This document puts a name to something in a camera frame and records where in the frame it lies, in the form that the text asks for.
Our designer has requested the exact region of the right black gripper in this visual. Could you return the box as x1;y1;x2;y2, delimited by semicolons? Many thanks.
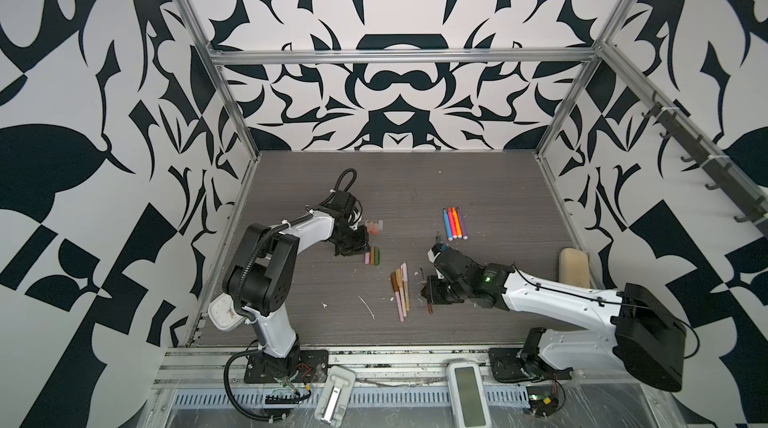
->
416;275;472;304

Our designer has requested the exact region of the blue marker pen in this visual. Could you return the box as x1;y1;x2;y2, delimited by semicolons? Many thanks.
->
442;208;454;241

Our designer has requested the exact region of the orange marker pen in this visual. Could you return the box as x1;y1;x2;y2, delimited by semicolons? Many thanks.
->
451;207;464;239

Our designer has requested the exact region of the purple marker pen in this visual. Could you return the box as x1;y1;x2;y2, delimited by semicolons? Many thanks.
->
455;207;469;240

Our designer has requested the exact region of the light pink marker pen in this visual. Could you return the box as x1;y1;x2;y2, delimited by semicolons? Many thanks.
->
400;262;410;317

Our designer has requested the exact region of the gold tan marker pen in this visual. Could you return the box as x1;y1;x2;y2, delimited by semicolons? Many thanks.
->
395;268;407;317

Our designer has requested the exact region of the red pink marker pen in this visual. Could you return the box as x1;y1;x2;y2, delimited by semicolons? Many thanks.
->
446;207;461;239

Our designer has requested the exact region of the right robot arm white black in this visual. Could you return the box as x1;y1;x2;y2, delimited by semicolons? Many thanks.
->
422;242;688;393

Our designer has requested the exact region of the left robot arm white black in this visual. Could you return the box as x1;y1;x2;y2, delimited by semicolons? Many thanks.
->
207;188;369;361

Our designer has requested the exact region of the white handheld display device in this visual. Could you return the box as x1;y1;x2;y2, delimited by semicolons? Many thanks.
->
446;361;491;428

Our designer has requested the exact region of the beige whiteboard eraser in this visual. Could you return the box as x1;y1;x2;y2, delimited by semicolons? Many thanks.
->
558;247;591;288

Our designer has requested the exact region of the white square clock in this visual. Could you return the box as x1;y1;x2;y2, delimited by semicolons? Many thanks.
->
207;293;246;332

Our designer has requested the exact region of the small green led circuit board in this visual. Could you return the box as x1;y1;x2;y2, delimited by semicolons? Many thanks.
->
526;383;567;418

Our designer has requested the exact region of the white grey remote device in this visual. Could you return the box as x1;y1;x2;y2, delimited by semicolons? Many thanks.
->
314;366;357;427

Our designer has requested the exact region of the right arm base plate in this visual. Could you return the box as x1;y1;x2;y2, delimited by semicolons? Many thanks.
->
488;348;574;383

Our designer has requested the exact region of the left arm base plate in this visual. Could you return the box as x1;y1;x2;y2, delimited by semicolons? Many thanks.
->
244;348;329;384

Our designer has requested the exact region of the black corrugated cable hose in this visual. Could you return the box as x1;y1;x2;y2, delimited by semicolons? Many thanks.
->
223;346;313;423

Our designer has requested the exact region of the black coat hook rail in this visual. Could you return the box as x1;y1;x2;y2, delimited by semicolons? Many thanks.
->
641;92;767;237

